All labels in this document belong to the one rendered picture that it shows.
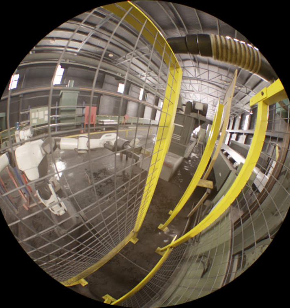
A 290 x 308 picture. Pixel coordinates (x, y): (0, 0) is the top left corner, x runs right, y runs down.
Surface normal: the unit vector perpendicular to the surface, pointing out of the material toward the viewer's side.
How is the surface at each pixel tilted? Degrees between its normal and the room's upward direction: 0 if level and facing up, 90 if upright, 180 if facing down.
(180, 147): 90
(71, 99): 90
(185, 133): 90
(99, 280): 0
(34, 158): 82
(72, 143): 63
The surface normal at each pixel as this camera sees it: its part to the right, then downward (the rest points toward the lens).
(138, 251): 0.18, -0.90
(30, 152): 0.68, 0.27
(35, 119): 0.80, 0.36
